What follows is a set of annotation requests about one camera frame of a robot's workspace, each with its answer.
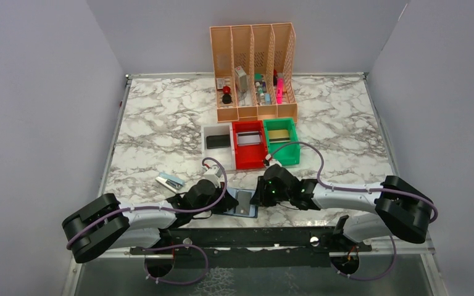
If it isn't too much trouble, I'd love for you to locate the navy blue card holder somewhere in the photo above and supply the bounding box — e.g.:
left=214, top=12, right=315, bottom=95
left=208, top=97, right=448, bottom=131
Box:
left=212, top=187, right=259, bottom=218

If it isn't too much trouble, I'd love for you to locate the black gold-lined card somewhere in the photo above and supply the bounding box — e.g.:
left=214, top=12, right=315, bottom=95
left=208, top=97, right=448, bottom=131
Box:
left=206, top=134, right=231, bottom=149

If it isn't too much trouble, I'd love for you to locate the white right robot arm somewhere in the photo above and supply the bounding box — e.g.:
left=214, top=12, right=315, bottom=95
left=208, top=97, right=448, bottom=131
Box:
left=251, top=165, right=438, bottom=251

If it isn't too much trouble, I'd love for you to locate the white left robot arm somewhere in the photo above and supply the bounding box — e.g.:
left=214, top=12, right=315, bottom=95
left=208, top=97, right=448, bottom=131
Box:
left=62, top=179, right=239, bottom=263

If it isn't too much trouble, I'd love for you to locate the gold card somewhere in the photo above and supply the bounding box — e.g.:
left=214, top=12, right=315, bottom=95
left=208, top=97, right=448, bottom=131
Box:
left=267, top=129, right=291, bottom=143

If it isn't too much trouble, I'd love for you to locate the silver card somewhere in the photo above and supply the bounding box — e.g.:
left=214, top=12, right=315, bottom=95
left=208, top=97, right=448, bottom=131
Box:
left=236, top=131, right=262, bottom=146

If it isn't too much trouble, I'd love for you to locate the light blue stapler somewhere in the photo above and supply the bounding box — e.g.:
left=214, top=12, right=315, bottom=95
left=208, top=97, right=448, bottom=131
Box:
left=156, top=172, right=185, bottom=193

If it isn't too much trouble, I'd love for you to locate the red plastic bin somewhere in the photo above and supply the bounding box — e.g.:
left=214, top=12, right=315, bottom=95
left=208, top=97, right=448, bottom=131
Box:
left=231, top=121, right=268, bottom=170

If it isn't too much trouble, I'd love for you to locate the green plastic bin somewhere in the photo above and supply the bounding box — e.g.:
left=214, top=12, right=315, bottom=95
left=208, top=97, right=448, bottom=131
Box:
left=263, top=118, right=301, bottom=166

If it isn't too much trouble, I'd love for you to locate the white plastic bin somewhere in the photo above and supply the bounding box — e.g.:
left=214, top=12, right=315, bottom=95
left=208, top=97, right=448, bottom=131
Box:
left=201, top=123, right=236, bottom=171

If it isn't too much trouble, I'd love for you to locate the red and black stamp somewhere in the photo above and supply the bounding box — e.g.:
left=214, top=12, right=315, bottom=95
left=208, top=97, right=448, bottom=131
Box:
left=222, top=86, right=233, bottom=104

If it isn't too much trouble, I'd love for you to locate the pink highlighter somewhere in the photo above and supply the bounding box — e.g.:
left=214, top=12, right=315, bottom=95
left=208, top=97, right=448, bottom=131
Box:
left=276, top=78, right=284, bottom=105

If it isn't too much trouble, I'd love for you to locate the white box in organizer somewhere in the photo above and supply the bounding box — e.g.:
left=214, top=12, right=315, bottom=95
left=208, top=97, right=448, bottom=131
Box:
left=235, top=66, right=248, bottom=93

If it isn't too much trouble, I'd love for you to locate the peach desk file organizer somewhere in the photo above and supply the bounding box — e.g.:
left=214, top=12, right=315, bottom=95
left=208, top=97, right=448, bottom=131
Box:
left=209, top=22, right=298, bottom=123

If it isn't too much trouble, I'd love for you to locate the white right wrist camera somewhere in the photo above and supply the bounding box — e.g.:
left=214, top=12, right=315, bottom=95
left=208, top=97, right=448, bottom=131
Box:
left=263, top=154, right=281, bottom=167

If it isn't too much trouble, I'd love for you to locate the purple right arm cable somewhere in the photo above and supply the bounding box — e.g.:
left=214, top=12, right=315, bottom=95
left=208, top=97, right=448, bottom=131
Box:
left=263, top=141, right=439, bottom=282

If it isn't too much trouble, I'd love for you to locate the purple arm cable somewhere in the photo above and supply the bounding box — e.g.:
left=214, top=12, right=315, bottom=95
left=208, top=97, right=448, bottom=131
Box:
left=65, top=157, right=228, bottom=286
left=263, top=141, right=439, bottom=282

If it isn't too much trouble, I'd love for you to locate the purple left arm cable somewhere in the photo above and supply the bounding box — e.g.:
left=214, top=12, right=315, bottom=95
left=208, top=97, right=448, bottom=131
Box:
left=65, top=157, right=228, bottom=286

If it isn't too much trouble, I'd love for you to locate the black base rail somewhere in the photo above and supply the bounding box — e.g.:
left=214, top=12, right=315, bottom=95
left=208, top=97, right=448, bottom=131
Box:
left=130, top=226, right=372, bottom=268

